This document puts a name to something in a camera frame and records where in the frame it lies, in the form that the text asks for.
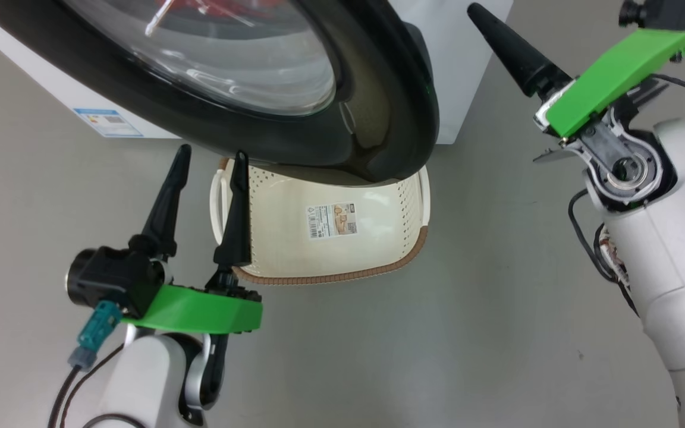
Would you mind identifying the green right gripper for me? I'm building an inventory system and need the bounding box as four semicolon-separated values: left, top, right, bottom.
467;2;685;152

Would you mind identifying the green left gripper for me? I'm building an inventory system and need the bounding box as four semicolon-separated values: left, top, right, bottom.
121;144;263;335

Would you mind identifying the black round glass washer door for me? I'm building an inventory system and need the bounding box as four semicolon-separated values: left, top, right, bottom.
0;0;441;187

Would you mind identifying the red garment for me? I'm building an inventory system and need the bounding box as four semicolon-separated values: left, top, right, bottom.
155;0;273;18

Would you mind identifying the white front-load washing machine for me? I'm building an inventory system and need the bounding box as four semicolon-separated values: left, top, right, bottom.
0;0;514;146

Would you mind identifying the cream perforated laundry basket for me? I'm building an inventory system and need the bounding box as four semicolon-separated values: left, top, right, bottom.
209;157;432;285

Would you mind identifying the basket product label sticker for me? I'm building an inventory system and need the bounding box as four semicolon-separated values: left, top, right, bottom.
306;202;359;240

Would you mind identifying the blue energy label sticker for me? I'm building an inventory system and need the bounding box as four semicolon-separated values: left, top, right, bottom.
73;108;143;139

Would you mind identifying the teal left camera connector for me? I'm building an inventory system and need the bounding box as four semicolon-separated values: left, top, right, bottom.
67;300;122;371

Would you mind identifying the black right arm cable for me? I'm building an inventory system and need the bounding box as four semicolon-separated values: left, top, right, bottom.
567;189;642;317

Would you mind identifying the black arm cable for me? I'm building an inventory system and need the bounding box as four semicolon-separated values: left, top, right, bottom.
47;345;141;428
567;189;642;317

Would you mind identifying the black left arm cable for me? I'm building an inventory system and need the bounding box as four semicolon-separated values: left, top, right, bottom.
47;345;141;428

